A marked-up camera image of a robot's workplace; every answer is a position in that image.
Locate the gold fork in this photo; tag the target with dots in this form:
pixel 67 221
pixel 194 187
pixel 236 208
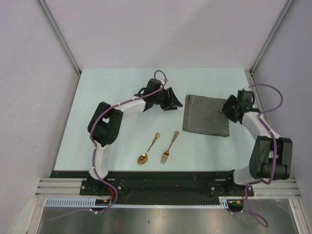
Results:
pixel 167 152

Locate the left aluminium frame post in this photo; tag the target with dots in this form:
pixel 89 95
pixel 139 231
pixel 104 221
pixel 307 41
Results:
pixel 48 15

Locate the front aluminium frame rail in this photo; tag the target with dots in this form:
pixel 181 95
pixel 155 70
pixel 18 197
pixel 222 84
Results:
pixel 71 187

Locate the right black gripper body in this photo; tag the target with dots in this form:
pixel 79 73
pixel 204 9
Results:
pixel 228 108

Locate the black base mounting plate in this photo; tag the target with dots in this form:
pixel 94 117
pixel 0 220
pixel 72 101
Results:
pixel 161 188

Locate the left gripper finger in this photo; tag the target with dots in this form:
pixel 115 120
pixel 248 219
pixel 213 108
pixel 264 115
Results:
pixel 168 104
pixel 173 96

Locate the right aluminium side rail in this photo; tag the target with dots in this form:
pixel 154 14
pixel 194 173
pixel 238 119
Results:
pixel 251 82

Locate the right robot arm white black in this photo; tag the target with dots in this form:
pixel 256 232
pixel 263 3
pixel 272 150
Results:
pixel 271 157

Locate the gold spoon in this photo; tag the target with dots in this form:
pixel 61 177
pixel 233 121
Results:
pixel 144 157

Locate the aluminium frame post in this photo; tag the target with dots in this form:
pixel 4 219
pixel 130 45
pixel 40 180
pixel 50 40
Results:
pixel 48 15
pixel 273 32

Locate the grey cloth napkin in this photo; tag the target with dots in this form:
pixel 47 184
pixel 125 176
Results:
pixel 202 116

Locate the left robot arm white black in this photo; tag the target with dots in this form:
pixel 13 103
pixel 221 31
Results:
pixel 106 121

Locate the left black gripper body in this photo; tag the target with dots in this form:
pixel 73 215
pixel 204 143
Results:
pixel 157 97

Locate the right aluminium frame post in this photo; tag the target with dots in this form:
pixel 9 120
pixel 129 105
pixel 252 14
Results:
pixel 273 32

